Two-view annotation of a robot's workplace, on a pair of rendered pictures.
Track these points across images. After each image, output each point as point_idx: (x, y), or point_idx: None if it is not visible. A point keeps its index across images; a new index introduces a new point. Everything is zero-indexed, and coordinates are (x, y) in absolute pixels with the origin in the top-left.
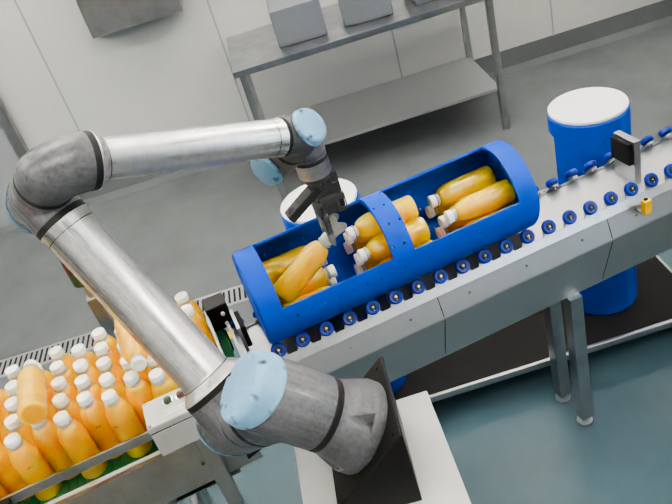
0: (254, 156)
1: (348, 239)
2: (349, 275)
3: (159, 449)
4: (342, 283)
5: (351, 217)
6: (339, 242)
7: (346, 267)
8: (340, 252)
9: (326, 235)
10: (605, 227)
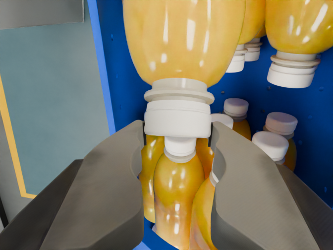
0: None
1: (256, 145)
2: (250, 86)
3: None
4: (98, 61)
5: (328, 183)
6: (314, 116)
7: (267, 91)
8: (298, 102)
9: (159, 134)
10: None
